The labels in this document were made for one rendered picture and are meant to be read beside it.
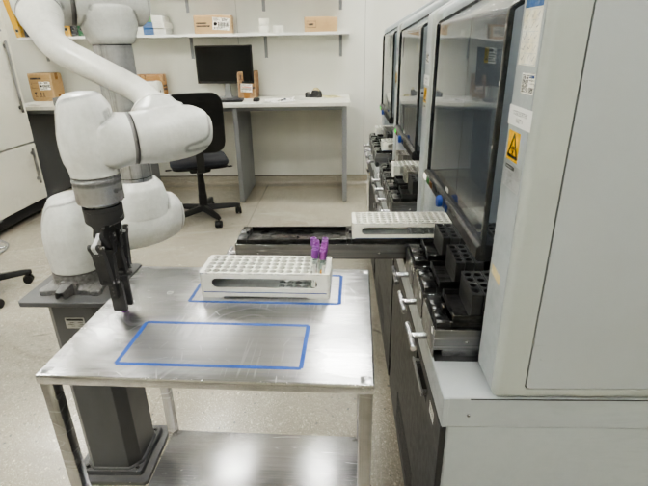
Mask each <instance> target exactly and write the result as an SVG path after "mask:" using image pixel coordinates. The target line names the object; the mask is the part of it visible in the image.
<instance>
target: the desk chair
mask: <svg viewBox="0 0 648 486"><path fill-rule="evenodd" d="M170 96H171V97H172V98H174V99H175V100H176V101H179V102H182V103H183V105H193V106H196V107H198V108H200V109H202V110H204V111H205V112H206V114H207V115H208V116H209V117H210V118H211V121H212V128H213V138H212V142H211V144H210V145H209V146H208V147H207V149H206V150H204V151H203V152H201V153H199V154H197V155H194V156H191V157H188V158H184V159H180V160H176V161H170V167H171V168H172V169H171V170H165V172H169V171H174V172H190V174H197V179H198V191H199V194H198V196H199V203H183V204H182V205H183V208H184V209H189V210H187V211H185V212H184V213H185V218H186V217H188V216H191V215H194V214H197V213H200V212H204V213H206V214H208V215H210V216H211V217H213V218H215V219H217V220H218V221H215V227H216V228H222V227H223V221H220V219H221V216H220V215H219V214H218V213H217V212H215V211H214V210H213V209H220V208H230V207H235V211H236V214H237V213H238V212H239V213H242V209H241V206H240V202H222V203H215V202H214V200H213V197H209V198H207V194H206V190H205V183H204V178H203V174H205V173H209V172H210V170H211V169H221V168H226V167H232V165H229V166H228V163H229V160H228V158H227V157H226V155H225V154H224V153H223V152H222V149H223V148H224V146H225V142H226V139H225V127H224V115H223V103H222V100H221V98H220V97H219V96H218V95H217V94H215V93H187V94H170Z"/></svg>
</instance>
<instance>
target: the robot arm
mask: <svg viewBox="0 0 648 486"><path fill-rule="evenodd" d="M9 2H10V5H11V8H12V11H13V13H14V15H15V16H16V18H17V20H18V22H19V24H20V25H21V26H22V27H23V29H24V30H25V31H26V32H27V34H28V35H29V36H30V38H31V39H32V41H33V42H34V44H35V45H36V46H37V48H38V49H39V50H40V51H41V52H42V53H43V54H44V55H45V56H46V57H47V58H49V59H50V60H51V61H53V62H54V63H56V64H57V65H59V66H61V67H63V68H65V69H67V70H69V71H71V72H73V73H76V74H78V75H80V76H82V77H84V78H86V79H88V80H90V81H92V82H95V83H96V84H98V85H99V87H100V91H101V94H100V93H99V92H97V91H77V92H70V93H66V94H62V95H61V96H60V97H59V98H58V100H57V102H56V104H55V130H56V139H57V144H58V149H59V152H60V155H61V158H62V161H63V163H64V165H65V167H66V168H67V171H68V173H69V176H70V183H71V184H72V188H73V190H71V191H65V192H61V193H58V194H55V195H53V196H51V197H49V198H48V199H47V201H46V203H45V205H44V208H43V210H42V215H41V222H40V232H41V239H42V244H43V247H44V251H45V254H46V257H47V260H48V262H49V265H50V268H51V271H52V278H53V280H52V281H51V282H50V283H48V284H47V285H45V286H44V287H42V288H41V289H40V290H39V293H40V296H47V295H55V297H56V299H57V300H65V299H66V298H67V297H69V296H71V295H91V296H97V295H100V294H102V293H103V290H104V288H105V287H106V286H107V285H108V286H109V290H110V295H111V299H112V304H113V308H114V311H127V310H128V305H133V304H134V301H133V296H132V291H131V286H130V281H129V277H128V275H131V274H132V271H129V270H128V269H129V268H131V267H132V262H131V253H130V250H134V249H139V248H144V247H147V246H151V245H154V244H157V243H160V242H163V241H165V240H167V239H169V238H171V237H172V236H174V235H176V234H177V233H178V232H180V230H181V229H182V227H183V226H184V222H185V213H184V208H183V205H182V202H181V201H180V200H179V198H178V197H177V196H176V195H175V194H174V193H172V192H166V190H165V187H164V185H163V182H162V181H161V180H160V179H158V178H157V177H156V176H154V175H152V170H151V165H150V163H152V164H154V163H164V162H170V161H176V160H180V159H184V158H188V157H191V156H194V155H197V154H199V153H201V152H203V151H204V150H206V149H207V147H208V146H209V145H210V144H211V142H212V138H213V128H212V121H211V118H210V117H209V116H208V115H207V114H206V112H205V111H204V110H202V109H200V108H198V107H196V106H193V105H183V103H182V102H179V101H176V100H175V99H174V98H172V97H171V96H170V95H168V94H161V93H159V92H158V91H156V90H155V89H154V88H153V87H152V85H151V84H150V83H148V82H147V81H145V80H144V79H142V78H141V77H139V76H137V71H136V66H135V60H134V53H133V48H132V44H131V43H135V41H136V39H137V32H138V27H142V26H144V25H145V24H146V23H147V22H148V21H149V17H150V13H151V5H150V0H9ZM64 26H80V28H81V30H82V32H83V34H84V36H85V38H86V40H87V41H88V43H89V44H91V45H92V47H93V52H92V51H90V50H88V49H86V48H84V47H82V46H80V45H78V44H77V43H75V42H73V41H72V40H70V39H69V38H68V37H67V36H66V35H65V27H64Z"/></svg>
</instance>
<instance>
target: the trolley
mask: <svg viewBox="0 0 648 486"><path fill-rule="evenodd" d="M201 269H202V268H201V267H158V266H142V267H141V268H140V269H139V270H138V271H137V272H136V273H135V274H134V275H133V276H132V277H131V278H130V279H129V281H130V286H131V291H132V296H133V301H134V304H133V305H128V311H127V312H121V311H120V310H114V308H113V304H112V299H111V298H110V299H109V300H108V301H107V302H106V303H105V304H104V305H103V306H102V307H101V308H100V309H99V310H98V311H97V312H96V314H95V315H94V316H93V317H92V318H91V319H90V320H89V321H88V322H87V323H86V324H85V325H84V326H83V327H82V328H81V329H80V330H79V331H78V332H77V333H76V334H75V335H74V336H73V337H72V338H71V339H70V340H69V341H68V342H67V343H66V344H65V345H64V346H63V347H62V348H61V349H60V350H59V351H58V352H57V353H56V354H55V355H54V356H53V357H52V359H51V360H50V361H49V362H48V363H47V364H46V365H45V366H44V367H43V368H42V369H41V370H40V371H39V372H38V373H37V374H36V380H37V383H38V384H40V387H41V390H42V393H43V396H44V400H45V403H46V406H47V409H48V413H49V415H50V418H51V422H52V425H53V428H54V431H55V435H56V438H57V441H58V444H59V448H60V450H61V453H62V457H63V460H64V463H65V466H66V470H67V475H68V479H69V482H70V485H71V486H91V483H90V479H89V477H88V473H87V469H86V466H85V462H84V459H83V455H82V452H81V448H80V445H79V442H78V439H77V435H76V432H75V428H74V425H73V421H72V417H71V414H70V410H69V407H68V402H67V398H66V395H65V391H64V388H63V385H86V386H117V387H147V388H160V390H161V396H162V401H163V406H164V412H165V417H166V422H167V427H168V432H169V438H170V440H169V442H168V444H167V446H166V449H165V451H164V453H163V455H162V457H161V459H160V461H159V463H158V465H157V467H156V469H155V472H154V474H153V476H152V478H151V480H150V482H149V484H148V486H371V485H370V475H371V442H372V408H373V395H374V393H375V380H374V361H373V340H372V320H371V300H370V279H369V270H362V269H332V275H333V276H332V289H331V298H330V299H308V298H281V297H227V296H224V297H203V296H202V288H201V280H200V273H199V272H200V270H201ZM172 388H177V389H207V390H237V391H267V392H326V393H356V394H357V437H339V436H313V435H287V434H262V433H237V432H212V431H187V430H179V429H178V424H177V418H176V407H175V403H174V397H173V391H172Z"/></svg>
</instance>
